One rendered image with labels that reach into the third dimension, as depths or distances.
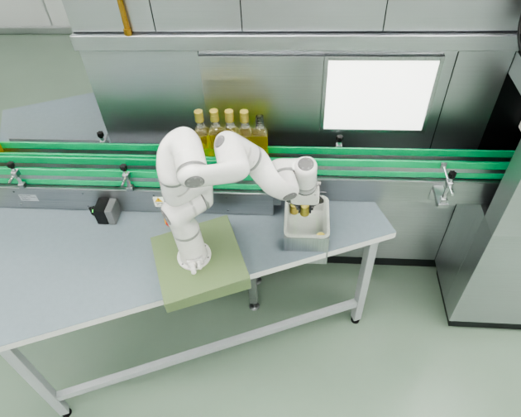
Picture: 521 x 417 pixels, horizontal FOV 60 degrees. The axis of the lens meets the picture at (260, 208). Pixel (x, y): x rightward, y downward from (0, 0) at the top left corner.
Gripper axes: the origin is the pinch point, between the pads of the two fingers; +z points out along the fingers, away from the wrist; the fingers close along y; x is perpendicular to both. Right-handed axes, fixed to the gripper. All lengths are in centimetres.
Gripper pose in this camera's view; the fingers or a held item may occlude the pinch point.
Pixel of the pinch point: (304, 207)
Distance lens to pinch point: 169.5
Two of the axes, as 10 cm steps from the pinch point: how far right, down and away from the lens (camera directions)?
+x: -0.7, 8.8, -4.8
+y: -10.0, -0.2, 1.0
